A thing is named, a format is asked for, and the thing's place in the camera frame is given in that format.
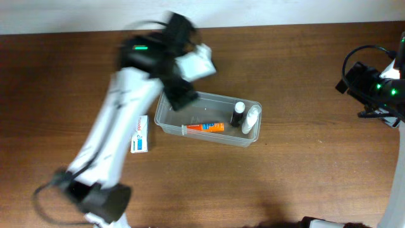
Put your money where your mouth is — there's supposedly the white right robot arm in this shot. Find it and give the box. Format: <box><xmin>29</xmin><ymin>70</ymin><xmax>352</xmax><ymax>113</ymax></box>
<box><xmin>377</xmin><ymin>34</ymin><xmax>404</xmax><ymax>228</ymax></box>

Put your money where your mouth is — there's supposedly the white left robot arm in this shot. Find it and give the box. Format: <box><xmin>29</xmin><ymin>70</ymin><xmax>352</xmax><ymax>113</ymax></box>
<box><xmin>49</xmin><ymin>32</ymin><xmax>215</xmax><ymax>227</ymax></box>

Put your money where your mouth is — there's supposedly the clear plastic container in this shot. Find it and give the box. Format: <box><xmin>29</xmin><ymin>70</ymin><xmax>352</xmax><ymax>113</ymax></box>
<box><xmin>154</xmin><ymin>92</ymin><xmax>261</xmax><ymax>147</ymax></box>

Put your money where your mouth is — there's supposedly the white Panadol box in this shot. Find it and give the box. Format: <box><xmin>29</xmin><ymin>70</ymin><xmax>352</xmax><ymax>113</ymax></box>
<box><xmin>130</xmin><ymin>115</ymin><xmax>149</xmax><ymax>153</ymax></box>

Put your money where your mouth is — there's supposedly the orange tablet tube white cap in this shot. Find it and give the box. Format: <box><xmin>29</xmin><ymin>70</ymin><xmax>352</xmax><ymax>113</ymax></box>
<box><xmin>182</xmin><ymin>122</ymin><xmax>225</xmax><ymax>135</ymax></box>

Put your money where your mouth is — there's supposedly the white spray bottle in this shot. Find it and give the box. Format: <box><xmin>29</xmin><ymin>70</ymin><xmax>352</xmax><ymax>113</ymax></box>
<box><xmin>242</xmin><ymin>105</ymin><xmax>261</xmax><ymax>134</ymax></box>

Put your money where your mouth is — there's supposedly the dark bottle white cap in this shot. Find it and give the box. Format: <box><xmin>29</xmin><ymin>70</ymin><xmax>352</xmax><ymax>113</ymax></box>
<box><xmin>230</xmin><ymin>101</ymin><xmax>246</xmax><ymax>127</ymax></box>

